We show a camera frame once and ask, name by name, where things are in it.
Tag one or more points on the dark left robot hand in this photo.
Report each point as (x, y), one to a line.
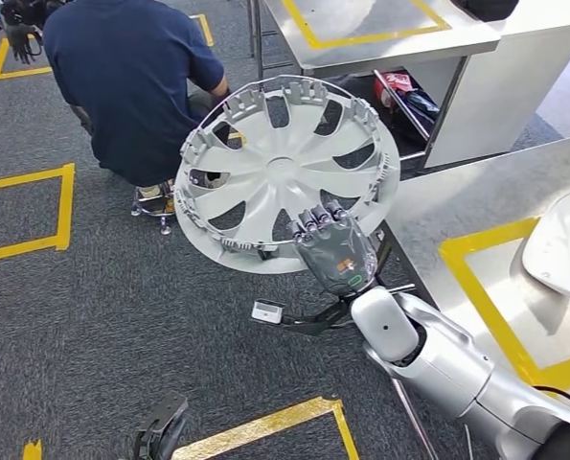
(157, 444)

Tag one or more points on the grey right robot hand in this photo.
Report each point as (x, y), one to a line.
(337, 254)

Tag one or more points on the grey plastic wheel hubcap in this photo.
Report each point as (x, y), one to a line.
(280, 168)

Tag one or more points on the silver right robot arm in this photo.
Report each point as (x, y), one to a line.
(447, 374)

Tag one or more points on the steel workbench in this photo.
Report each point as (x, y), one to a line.
(433, 190)

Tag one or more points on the white plastic cover part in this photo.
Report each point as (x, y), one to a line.
(562, 247)

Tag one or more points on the yellow floor tape square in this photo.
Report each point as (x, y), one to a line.
(265, 424)

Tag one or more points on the dark plastic bag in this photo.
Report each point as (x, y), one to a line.
(421, 108)

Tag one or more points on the red plastic package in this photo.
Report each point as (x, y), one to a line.
(394, 86)

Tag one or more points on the yellow tape rectangle on table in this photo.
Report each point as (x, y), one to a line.
(485, 305)

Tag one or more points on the chrome stool base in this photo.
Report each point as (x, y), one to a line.
(153, 202)

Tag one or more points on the white desk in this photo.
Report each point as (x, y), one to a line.
(504, 95)

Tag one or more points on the black bag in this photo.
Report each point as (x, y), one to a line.
(490, 9)

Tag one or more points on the person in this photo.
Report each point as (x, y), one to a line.
(131, 82)

